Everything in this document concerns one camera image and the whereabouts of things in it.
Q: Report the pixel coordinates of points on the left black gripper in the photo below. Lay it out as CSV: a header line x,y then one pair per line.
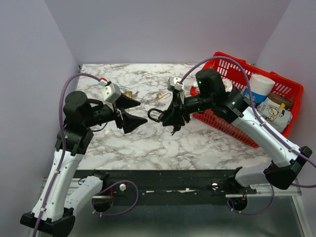
x,y
129,122

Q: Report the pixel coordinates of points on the white lotion bottle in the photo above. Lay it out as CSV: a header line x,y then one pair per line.
x,y
194,89

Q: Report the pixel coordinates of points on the white toilet paper roll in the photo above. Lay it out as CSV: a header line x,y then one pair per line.
x,y
260,86

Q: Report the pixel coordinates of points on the brown round container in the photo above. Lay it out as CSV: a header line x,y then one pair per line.
x,y
278,99

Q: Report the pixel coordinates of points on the black padlock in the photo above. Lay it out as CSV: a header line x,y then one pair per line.
x,y
156,114

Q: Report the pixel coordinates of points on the small brass padlock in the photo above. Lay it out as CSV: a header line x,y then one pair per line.
x,y
160,95

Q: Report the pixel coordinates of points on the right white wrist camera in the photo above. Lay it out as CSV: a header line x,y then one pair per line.
x,y
174,84

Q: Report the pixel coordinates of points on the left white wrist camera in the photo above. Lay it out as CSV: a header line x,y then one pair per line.
x,y
110,91

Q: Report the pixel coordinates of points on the white printed bag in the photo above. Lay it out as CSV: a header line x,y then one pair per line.
x,y
276,113

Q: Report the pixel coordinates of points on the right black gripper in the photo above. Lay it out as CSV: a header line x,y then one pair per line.
x,y
176,109

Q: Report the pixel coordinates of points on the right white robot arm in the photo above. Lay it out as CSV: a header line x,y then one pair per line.
x,y
287,158

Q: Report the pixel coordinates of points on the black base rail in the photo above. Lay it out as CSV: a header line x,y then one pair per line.
x,y
172,187

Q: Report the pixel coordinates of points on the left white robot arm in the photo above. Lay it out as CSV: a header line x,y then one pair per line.
x,y
55,212

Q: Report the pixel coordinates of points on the red plastic basket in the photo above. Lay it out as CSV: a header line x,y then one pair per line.
x,y
228,70

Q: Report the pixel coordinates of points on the large brass padlock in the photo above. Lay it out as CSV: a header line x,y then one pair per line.
x,y
129,94

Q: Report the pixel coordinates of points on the white round lid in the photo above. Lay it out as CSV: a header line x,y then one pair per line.
x,y
228,85

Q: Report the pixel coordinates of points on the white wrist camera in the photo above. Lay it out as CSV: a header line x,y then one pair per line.
x,y
110,91
174,84

